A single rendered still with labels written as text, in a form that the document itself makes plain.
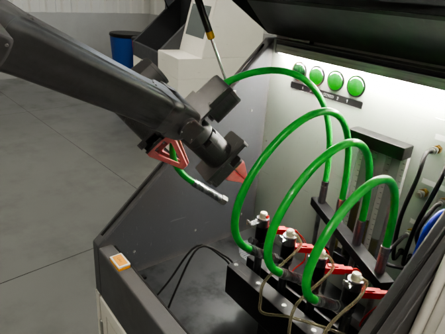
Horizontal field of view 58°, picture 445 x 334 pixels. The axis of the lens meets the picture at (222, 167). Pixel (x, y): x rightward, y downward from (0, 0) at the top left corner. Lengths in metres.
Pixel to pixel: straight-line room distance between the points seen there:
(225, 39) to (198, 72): 0.38
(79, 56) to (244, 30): 3.43
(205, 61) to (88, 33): 4.29
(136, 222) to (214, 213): 0.27
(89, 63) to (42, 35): 0.06
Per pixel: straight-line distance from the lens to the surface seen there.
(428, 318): 0.74
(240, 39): 3.84
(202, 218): 1.23
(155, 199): 1.10
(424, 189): 0.96
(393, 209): 0.76
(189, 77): 3.66
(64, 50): 0.44
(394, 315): 0.69
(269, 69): 0.85
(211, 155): 0.72
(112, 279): 1.05
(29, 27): 0.41
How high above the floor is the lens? 1.57
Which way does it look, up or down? 24 degrees down
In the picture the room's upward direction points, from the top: 4 degrees clockwise
